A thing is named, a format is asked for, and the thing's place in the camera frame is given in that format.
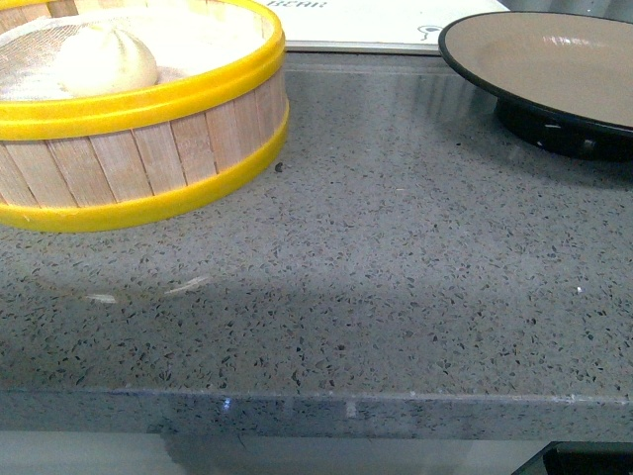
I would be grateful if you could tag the white steamed bun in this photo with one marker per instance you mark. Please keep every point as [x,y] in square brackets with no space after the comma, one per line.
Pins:
[100,60]

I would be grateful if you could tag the tan plate with black rim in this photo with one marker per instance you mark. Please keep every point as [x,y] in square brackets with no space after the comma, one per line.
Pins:
[563,82]

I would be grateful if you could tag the white printed serving tray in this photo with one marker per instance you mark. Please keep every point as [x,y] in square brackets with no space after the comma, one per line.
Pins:
[375,26]

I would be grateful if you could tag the yellow rimmed bamboo steamer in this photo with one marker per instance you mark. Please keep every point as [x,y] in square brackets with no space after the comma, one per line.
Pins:
[121,160]

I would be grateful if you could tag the white steamer cloth liner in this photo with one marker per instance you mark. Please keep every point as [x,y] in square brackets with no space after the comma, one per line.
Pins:
[185,40]

